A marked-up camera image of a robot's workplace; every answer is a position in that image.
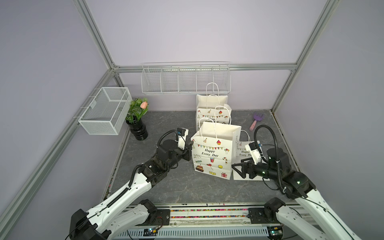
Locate large white party paper bag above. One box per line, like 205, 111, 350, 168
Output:
232, 130, 263, 181

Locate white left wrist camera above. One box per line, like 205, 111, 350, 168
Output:
176, 128, 189, 150

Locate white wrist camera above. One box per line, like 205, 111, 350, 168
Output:
176, 128, 189, 150
246, 142, 268, 165

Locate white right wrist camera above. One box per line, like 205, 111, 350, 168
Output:
246, 142, 268, 165

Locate potted plant with pink flower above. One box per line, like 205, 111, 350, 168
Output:
126, 98, 149, 141

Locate small white party paper bag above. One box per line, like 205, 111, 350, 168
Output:
191, 105, 242, 180

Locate rear white party paper bag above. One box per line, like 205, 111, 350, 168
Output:
196, 82, 232, 130

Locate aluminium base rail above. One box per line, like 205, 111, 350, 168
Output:
80, 203, 322, 240

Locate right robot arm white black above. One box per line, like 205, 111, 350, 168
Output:
232, 125, 359, 240

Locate pink purple toy rake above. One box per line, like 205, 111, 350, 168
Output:
249, 113, 264, 131

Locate white wire side basket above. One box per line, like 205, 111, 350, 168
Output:
78, 87, 132, 136

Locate white wire wall shelf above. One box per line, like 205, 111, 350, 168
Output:
141, 62, 232, 95

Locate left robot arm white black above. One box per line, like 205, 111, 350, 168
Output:
66, 128, 193, 240

